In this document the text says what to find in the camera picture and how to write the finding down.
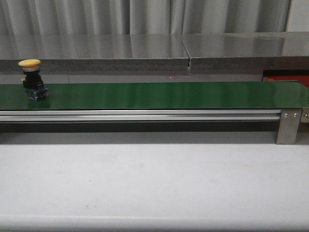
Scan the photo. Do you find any grey stone counter left slab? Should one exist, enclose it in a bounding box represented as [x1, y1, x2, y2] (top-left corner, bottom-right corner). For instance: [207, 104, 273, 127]
[0, 35, 189, 74]

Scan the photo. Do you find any green conveyor belt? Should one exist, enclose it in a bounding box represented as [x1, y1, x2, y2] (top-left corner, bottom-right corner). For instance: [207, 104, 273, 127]
[0, 81, 309, 110]

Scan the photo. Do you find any steel conveyor end plate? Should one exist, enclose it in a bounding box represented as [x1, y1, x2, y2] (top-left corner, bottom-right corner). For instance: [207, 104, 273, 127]
[298, 108, 309, 133]

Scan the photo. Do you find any red plastic tray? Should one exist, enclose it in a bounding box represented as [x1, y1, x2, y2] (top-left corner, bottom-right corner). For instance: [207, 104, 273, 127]
[263, 75, 309, 87]

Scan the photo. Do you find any grey pleated curtain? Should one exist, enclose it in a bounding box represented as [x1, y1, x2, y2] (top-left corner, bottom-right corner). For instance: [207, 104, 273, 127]
[0, 0, 290, 35]

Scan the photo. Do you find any aluminium conveyor side rail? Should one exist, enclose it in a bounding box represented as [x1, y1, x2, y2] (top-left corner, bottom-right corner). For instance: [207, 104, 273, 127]
[0, 109, 281, 123]

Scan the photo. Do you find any steel conveyor support bracket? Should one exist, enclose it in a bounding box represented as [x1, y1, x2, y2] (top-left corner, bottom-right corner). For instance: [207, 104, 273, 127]
[276, 109, 302, 145]

